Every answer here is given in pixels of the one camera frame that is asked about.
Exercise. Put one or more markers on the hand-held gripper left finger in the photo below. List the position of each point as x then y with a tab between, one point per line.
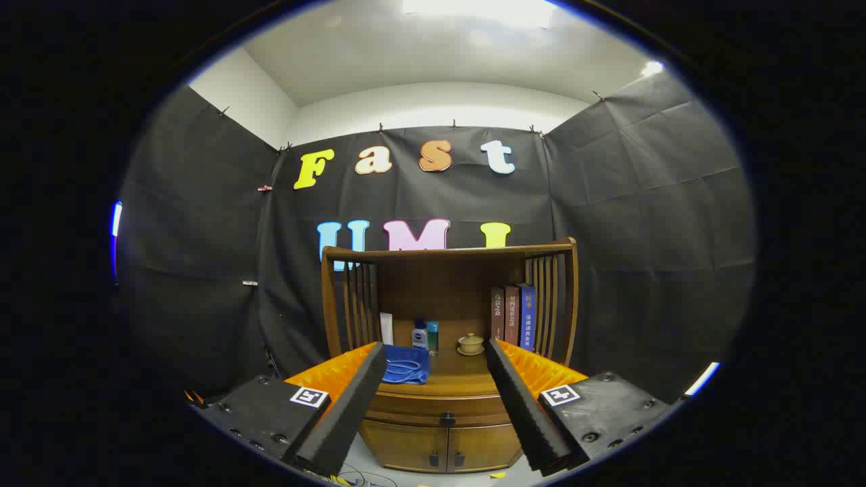
352	412

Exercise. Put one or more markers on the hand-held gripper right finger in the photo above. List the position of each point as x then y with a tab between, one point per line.
521	406

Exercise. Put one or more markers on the wooden countertop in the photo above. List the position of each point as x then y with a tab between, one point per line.
457	375

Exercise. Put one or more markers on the brown wooden cabinet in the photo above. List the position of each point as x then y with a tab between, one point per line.
433	291

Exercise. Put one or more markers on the blue folded towel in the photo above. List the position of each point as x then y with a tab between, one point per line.
404	365

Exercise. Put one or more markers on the beige lidded teacup with saucer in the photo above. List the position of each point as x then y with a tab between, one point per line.
471	343

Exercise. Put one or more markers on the blue book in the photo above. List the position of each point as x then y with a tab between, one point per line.
527	316

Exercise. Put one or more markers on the white tube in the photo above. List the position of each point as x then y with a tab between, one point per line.
386	328

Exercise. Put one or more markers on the reddish brown book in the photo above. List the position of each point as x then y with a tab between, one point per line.
511	314

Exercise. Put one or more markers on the dark brown book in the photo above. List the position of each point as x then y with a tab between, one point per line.
497	314

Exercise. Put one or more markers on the white bottle with blue cap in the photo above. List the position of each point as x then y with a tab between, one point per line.
420	336

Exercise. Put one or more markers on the teal clear bottle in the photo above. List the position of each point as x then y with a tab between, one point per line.
433	337

